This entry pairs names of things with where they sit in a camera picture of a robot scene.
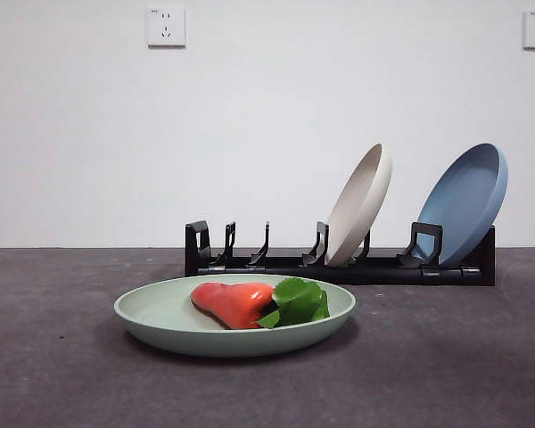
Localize blue plate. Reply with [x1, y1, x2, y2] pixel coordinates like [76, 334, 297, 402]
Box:
[416, 142, 509, 268]

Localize green plate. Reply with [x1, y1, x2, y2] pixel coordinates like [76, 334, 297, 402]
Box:
[113, 275, 357, 358]

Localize black plate rack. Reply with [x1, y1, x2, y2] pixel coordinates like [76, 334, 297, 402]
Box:
[185, 219, 497, 286]

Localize beige plate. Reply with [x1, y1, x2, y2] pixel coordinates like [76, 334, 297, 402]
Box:
[324, 142, 393, 268]

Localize orange carrot with green leaves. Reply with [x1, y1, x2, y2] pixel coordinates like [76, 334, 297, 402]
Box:
[190, 276, 331, 331]

